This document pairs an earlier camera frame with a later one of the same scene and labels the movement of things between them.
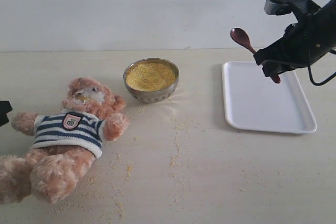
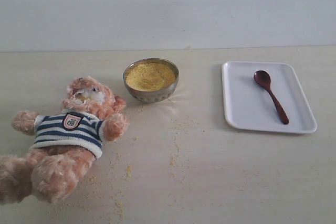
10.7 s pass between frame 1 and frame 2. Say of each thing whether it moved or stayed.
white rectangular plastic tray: stayed
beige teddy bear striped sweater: stayed
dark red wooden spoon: moved
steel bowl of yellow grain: stayed
